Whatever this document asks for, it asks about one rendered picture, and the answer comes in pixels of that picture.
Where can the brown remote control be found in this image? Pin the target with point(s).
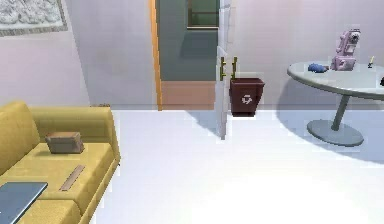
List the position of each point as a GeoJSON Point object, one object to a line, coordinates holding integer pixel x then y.
{"type": "Point", "coordinates": [72, 178]}

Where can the pink coffee machine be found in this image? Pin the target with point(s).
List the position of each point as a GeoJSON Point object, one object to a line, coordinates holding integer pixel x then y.
{"type": "Point", "coordinates": [345, 51]}

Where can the dark red bin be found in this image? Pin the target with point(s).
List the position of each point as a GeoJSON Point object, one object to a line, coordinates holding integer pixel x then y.
{"type": "Point", "coordinates": [246, 96]}

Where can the small yellow black object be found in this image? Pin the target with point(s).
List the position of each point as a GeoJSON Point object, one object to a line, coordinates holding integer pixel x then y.
{"type": "Point", "coordinates": [371, 62]}

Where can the grey round table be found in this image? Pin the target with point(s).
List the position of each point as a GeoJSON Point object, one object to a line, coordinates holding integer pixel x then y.
{"type": "Point", "coordinates": [336, 83]}

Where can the grey laptop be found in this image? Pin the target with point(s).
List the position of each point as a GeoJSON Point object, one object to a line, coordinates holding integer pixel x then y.
{"type": "Point", "coordinates": [16, 200]}

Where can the yellow sofa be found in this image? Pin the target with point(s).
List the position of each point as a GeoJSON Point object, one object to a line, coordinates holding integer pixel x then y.
{"type": "Point", "coordinates": [56, 166]}

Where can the white room door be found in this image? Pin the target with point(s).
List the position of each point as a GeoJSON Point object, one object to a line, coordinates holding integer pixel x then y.
{"type": "Point", "coordinates": [221, 83]}

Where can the framed grey wall picture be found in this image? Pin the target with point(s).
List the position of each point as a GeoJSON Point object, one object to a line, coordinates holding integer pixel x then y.
{"type": "Point", "coordinates": [30, 15]}

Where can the blue cloth lump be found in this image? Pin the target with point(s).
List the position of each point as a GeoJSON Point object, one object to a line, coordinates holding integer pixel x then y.
{"type": "Point", "coordinates": [317, 67]}

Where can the brown cardboard box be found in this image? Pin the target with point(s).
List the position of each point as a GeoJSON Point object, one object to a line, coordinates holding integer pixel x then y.
{"type": "Point", "coordinates": [65, 142]}

